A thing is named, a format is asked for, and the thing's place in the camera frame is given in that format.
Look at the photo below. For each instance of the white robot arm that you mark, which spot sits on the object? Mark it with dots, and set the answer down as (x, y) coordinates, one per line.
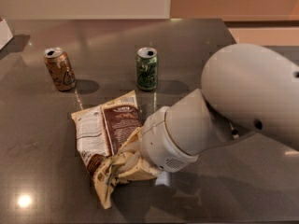
(244, 89)

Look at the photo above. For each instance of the white box at left edge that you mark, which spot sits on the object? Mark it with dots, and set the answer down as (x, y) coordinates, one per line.
(5, 33)

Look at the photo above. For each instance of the orange soda can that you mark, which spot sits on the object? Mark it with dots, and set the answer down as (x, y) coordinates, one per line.
(60, 69)

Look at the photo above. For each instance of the green soda can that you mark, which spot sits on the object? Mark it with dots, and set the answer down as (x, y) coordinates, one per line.
(147, 68)

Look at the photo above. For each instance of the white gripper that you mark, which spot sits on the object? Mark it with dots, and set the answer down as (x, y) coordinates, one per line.
(159, 137)

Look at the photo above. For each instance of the brown and cream chip bag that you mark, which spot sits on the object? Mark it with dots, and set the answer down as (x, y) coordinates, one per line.
(101, 132)

